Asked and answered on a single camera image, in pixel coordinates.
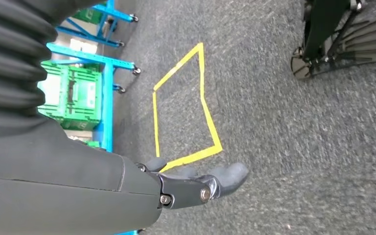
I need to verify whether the blue steel shelf rack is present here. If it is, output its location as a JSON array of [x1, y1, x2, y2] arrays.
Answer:
[[55, 0, 140, 48], [47, 42, 147, 235]]

